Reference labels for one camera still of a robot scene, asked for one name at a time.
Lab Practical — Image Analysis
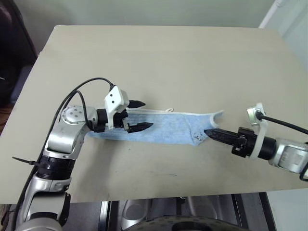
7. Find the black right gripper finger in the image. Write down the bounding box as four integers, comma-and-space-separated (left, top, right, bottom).
204, 130, 239, 146
204, 128, 240, 140

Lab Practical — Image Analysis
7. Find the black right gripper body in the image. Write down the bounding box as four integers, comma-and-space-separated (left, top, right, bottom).
231, 127, 259, 158

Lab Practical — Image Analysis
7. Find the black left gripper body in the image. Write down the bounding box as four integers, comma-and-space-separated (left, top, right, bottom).
113, 109, 130, 133

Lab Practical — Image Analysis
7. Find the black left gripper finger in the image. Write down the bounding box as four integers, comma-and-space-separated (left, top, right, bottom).
128, 99, 146, 109
127, 122, 154, 134

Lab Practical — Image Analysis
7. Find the light blue cloth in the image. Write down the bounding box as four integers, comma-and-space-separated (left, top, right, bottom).
86, 107, 226, 147

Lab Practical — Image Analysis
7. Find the black table leg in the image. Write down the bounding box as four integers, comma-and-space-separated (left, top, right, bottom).
100, 200, 112, 231
258, 192, 278, 231

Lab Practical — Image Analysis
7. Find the silver grey rounded shell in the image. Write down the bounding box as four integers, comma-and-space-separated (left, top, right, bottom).
119, 195, 244, 231

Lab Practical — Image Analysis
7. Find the black zip tie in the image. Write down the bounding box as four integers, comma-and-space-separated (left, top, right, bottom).
12, 156, 41, 167

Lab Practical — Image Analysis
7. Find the dark office chair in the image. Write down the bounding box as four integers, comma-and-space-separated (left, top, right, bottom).
0, 0, 39, 109

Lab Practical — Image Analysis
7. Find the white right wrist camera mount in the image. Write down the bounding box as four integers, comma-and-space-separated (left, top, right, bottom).
245, 103, 269, 161

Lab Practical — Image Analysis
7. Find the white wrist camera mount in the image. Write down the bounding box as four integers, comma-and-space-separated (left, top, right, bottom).
103, 86, 128, 128
245, 103, 269, 161

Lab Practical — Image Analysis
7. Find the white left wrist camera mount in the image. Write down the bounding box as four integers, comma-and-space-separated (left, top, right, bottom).
103, 86, 128, 128

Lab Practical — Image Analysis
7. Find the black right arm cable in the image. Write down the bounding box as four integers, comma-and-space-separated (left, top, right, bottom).
257, 111, 308, 136

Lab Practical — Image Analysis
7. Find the white door frame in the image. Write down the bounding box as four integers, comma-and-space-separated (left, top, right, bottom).
258, 0, 308, 50

